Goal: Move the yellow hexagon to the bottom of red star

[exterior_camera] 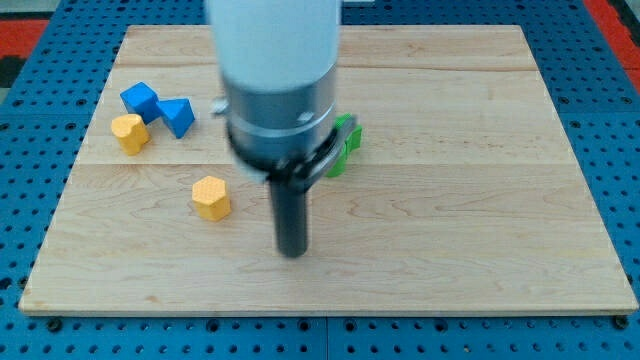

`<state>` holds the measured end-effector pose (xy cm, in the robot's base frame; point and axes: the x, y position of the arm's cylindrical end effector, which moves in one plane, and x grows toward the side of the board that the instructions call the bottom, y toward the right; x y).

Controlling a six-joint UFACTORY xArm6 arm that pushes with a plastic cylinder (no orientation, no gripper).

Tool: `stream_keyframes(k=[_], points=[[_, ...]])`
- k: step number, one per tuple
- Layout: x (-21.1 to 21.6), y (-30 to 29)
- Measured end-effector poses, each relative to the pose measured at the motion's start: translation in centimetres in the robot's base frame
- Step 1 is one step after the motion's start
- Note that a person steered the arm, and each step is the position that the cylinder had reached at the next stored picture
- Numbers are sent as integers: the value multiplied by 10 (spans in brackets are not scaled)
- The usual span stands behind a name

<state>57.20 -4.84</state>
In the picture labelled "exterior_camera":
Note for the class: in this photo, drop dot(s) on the black clamp ring mount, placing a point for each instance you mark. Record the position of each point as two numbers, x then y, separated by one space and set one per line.
299 172

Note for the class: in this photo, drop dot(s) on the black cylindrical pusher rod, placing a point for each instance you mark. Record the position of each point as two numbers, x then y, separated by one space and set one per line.
289 207

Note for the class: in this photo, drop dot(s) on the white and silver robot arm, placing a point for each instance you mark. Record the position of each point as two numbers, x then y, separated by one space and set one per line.
278 62

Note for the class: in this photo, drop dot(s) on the yellow hexagon block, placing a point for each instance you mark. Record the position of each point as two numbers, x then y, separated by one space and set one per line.
211 199

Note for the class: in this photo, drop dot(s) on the green block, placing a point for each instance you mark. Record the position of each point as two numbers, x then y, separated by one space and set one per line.
352 142

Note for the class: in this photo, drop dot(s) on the blue triangle block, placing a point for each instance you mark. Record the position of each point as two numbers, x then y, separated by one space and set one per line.
177 115

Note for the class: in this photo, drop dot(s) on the yellow heart block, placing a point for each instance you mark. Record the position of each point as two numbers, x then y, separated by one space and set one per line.
131 133

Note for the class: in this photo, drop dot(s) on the blue cube block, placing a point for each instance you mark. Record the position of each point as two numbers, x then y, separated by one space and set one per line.
142 100

